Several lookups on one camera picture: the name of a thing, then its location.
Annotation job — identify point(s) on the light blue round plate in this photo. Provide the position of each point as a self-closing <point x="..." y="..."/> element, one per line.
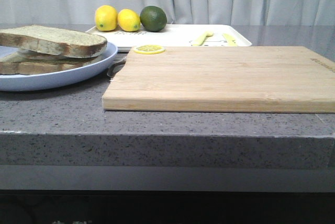
<point x="20" y="83"/>

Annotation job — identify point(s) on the bread slice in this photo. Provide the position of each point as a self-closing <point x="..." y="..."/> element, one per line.
<point x="18" y="64"/>
<point x="54" y="41"/>

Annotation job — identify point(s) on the fried egg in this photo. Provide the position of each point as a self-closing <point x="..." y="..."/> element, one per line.
<point x="32" y="55"/>

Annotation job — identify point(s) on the white rectangular tray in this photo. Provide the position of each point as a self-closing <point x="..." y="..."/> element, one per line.
<point x="173" y="35"/>

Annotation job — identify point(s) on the lemon slice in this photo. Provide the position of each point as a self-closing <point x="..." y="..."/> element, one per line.
<point x="149" y="49"/>

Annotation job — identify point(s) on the yellow plastic spoon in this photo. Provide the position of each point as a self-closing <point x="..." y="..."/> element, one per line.
<point x="201" y="38"/>

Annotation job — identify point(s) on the green lime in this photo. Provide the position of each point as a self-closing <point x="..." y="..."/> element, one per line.
<point x="153" y="18"/>

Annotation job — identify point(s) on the yellow plastic knife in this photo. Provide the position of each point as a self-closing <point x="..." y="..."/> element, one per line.
<point x="231" y="41"/>

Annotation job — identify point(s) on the right yellow lemon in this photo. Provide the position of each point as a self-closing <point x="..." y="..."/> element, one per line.
<point x="129" y="20"/>

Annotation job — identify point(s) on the yellow lemon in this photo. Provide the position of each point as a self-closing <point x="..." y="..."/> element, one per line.
<point x="129" y="20"/>
<point x="106" y="18"/>

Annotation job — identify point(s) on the left yellow lemon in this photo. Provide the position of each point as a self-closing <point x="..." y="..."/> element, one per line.
<point x="106" y="18"/>

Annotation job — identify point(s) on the wooden cutting board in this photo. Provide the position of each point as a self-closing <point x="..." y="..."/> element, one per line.
<point x="270" y="79"/>

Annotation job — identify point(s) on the metal cutting board handle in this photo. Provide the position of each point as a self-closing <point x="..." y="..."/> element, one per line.
<point x="115" y="67"/>

